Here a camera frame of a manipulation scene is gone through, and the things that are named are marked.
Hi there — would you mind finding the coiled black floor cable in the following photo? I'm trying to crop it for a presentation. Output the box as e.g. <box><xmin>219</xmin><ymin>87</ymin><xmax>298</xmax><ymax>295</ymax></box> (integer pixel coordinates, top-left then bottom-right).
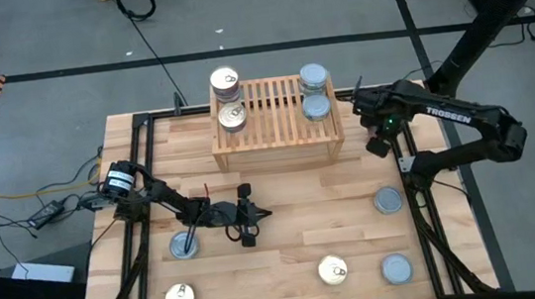
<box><xmin>114</xmin><ymin>0</ymin><xmax>189</xmax><ymax>114</ymax></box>

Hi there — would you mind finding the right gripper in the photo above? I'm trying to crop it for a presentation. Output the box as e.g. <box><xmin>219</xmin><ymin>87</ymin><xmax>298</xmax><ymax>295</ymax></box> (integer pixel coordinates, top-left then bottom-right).
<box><xmin>351</xmin><ymin>82</ymin><xmax>418</xmax><ymax>160</ymax></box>

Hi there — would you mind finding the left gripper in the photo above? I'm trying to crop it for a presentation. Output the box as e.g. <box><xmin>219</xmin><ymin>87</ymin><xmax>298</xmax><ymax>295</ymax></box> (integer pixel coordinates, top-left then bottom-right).
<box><xmin>220</xmin><ymin>180</ymin><xmax>276</xmax><ymax>251</ymax></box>

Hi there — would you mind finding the black metal table frame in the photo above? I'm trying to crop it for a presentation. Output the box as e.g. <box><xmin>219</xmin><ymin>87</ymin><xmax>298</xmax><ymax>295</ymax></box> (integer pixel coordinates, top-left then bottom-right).
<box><xmin>64</xmin><ymin>75</ymin><xmax>501</xmax><ymax>299</ymax></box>

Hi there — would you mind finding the yellow floor cable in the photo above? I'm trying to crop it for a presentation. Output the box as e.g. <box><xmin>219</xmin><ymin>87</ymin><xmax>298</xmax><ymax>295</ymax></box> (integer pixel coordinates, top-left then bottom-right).
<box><xmin>0</xmin><ymin>156</ymin><xmax>106</xmax><ymax>202</ymax></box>

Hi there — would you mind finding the black metal beam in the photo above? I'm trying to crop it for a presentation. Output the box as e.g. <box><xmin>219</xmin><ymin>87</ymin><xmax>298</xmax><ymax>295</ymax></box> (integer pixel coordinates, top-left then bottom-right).
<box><xmin>0</xmin><ymin>260</ymin><xmax>90</xmax><ymax>299</ymax></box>

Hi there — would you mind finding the wooden slatted shelf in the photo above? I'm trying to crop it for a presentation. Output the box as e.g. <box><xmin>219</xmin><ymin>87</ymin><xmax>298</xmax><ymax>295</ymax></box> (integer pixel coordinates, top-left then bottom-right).
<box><xmin>204</xmin><ymin>69</ymin><xmax>348</xmax><ymax>175</ymax></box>

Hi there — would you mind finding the black power adapter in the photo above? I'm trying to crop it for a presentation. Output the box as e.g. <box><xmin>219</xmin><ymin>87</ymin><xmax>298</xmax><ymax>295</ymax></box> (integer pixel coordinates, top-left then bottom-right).
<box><xmin>25</xmin><ymin>198</ymin><xmax>68</xmax><ymax>231</ymax></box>

